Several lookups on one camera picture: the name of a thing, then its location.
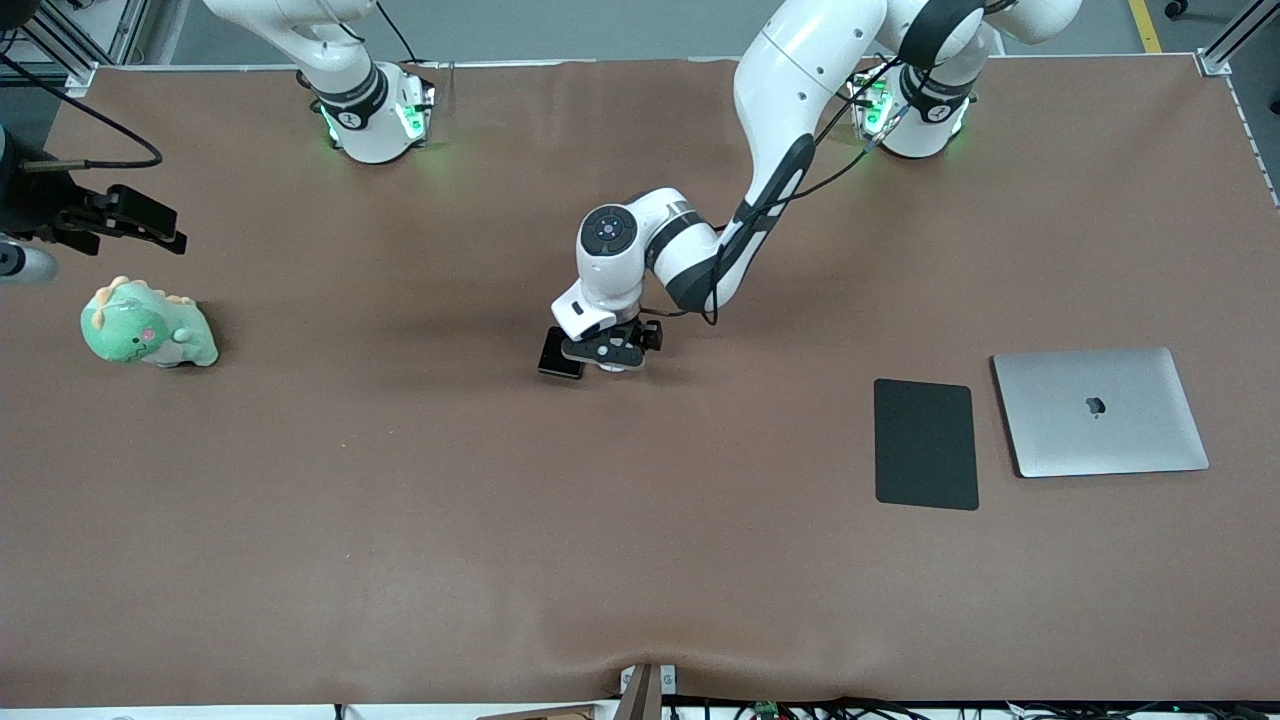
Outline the table edge clamp bracket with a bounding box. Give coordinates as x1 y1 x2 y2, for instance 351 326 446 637
617 662 679 720

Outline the brown table cover mat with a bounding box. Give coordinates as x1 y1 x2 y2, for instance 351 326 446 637
0 55 1280 706

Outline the black mouse pad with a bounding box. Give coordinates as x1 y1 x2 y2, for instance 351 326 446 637
873 378 981 512

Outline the aluminium corner frame post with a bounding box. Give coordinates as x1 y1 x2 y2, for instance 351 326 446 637
1197 0 1280 77

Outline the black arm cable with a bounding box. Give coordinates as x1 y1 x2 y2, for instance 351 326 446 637
0 52 164 171
640 55 909 327

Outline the black right base cable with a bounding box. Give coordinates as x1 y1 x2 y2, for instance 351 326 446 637
372 0 423 67

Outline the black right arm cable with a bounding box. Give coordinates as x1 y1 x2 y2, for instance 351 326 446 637
0 52 164 171

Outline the aluminium frame with cables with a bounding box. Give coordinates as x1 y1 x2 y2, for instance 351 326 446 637
0 0 153 93

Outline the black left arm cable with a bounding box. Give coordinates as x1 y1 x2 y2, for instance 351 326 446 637
640 55 909 327

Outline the silver closed laptop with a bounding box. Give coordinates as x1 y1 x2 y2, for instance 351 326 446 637
991 346 1211 479

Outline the green dinosaur plush toy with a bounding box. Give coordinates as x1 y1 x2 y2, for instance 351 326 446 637
80 276 220 369

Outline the black flip phone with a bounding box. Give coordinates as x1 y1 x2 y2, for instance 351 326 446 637
537 326 587 381

